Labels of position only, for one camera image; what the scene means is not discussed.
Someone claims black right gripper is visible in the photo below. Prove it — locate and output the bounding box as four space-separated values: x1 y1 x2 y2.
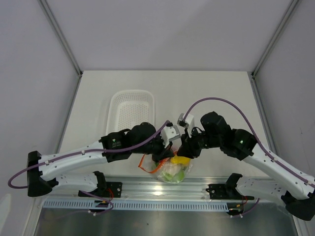
177 126 222 159

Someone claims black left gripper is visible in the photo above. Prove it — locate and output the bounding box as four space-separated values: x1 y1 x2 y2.
131 131 175 164

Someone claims yellow pepper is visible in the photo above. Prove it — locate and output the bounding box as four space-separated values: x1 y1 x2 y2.
170 155 190 165

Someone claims white cauliflower with green leaves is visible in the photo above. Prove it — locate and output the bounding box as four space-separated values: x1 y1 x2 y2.
161 163 183 175

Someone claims clear zip bag orange zipper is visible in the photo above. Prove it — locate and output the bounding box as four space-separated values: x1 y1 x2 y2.
138 150 192 184

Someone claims green apple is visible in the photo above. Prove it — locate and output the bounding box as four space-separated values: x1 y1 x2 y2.
161 171 185 183

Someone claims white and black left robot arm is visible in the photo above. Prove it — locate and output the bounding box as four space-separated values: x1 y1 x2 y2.
27 122 180 197

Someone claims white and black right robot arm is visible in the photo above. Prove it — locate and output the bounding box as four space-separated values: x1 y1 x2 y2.
177 112 315 221

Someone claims white perforated plastic basket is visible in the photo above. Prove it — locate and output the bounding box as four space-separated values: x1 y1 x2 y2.
106 89 155 134

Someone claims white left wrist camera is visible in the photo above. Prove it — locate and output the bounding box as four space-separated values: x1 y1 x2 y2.
160 124 181 148

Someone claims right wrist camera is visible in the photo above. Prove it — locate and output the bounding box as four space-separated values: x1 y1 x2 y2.
177 113 195 137

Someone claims aluminium mounting rail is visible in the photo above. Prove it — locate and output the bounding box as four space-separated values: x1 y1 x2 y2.
32 175 301 202

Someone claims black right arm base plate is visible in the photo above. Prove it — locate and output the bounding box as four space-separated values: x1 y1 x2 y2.
205 173 254 200

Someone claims white slotted cable duct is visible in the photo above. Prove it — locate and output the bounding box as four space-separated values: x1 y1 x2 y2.
43 199 229 212

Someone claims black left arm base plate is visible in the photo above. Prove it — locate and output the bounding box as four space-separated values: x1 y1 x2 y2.
87 171 123 198

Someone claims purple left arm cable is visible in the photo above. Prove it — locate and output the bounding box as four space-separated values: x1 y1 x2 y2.
7 119 172 217

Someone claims left aluminium frame post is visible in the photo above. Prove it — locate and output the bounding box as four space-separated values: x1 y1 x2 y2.
37 0 83 77

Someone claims aluminium frame post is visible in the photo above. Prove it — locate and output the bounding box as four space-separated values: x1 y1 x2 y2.
251 0 302 80
37 0 83 77

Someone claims right aluminium frame post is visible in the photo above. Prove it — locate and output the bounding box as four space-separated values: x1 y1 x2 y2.
251 0 302 80

